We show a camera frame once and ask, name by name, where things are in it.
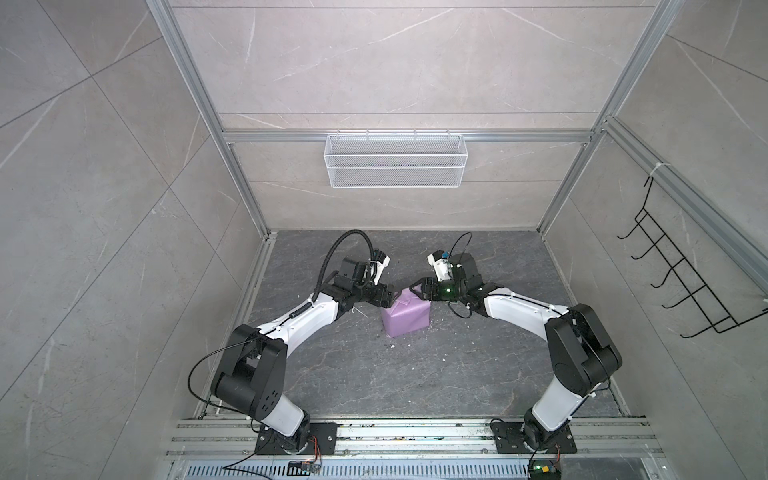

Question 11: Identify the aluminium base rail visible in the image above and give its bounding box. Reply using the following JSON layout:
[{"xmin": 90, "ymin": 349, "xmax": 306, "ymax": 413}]
[{"xmin": 161, "ymin": 416, "xmax": 675, "ymax": 479}]

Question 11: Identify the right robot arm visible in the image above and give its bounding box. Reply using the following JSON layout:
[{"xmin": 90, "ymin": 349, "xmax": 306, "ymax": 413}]
[{"xmin": 409, "ymin": 250, "xmax": 623, "ymax": 452}]

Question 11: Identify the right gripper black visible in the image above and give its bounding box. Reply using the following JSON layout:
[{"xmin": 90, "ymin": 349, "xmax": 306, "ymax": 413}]
[{"xmin": 409, "ymin": 278, "xmax": 467, "ymax": 303}]

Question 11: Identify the white wire mesh basket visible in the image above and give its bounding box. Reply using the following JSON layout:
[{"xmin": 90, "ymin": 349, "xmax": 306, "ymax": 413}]
[{"xmin": 323, "ymin": 133, "xmax": 469, "ymax": 189}]

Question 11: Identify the black wire hook rack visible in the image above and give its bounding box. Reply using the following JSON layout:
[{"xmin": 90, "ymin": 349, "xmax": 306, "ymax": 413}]
[{"xmin": 617, "ymin": 176, "xmax": 767, "ymax": 339}]

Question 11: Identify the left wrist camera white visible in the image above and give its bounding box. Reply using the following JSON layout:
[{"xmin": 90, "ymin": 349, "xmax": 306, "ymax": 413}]
[{"xmin": 370, "ymin": 250, "xmax": 390, "ymax": 285}]

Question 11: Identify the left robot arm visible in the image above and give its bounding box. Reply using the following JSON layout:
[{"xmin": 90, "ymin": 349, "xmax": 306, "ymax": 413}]
[{"xmin": 210, "ymin": 250, "xmax": 399, "ymax": 453}]

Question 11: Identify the pink wrapping paper sheet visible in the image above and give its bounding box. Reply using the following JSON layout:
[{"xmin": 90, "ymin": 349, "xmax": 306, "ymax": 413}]
[{"xmin": 380, "ymin": 289, "xmax": 431, "ymax": 338}]

